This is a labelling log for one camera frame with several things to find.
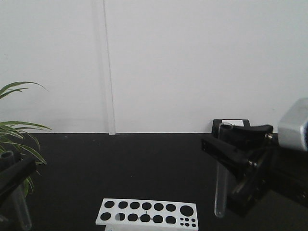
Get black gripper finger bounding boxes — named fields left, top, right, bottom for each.
left=0, top=157, right=37, bottom=205

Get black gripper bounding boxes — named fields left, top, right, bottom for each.
left=201, top=125, right=308, bottom=214

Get clear test tube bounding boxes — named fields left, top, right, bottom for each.
left=0, top=151, right=32, bottom=231
left=214, top=120, right=233, bottom=218

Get black socket base box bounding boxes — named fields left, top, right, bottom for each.
left=211, top=119, right=250, bottom=138

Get green potted plant leaves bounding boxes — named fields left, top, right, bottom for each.
left=0, top=81, right=52, bottom=197

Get white test tube rack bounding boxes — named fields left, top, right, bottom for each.
left=95, top=198, right=199, bottom=231

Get white wall power socket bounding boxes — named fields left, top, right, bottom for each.
left=221, top=119, right=244, bottom=127

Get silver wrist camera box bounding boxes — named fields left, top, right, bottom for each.
left=278, top=98, right=308, bottom=152

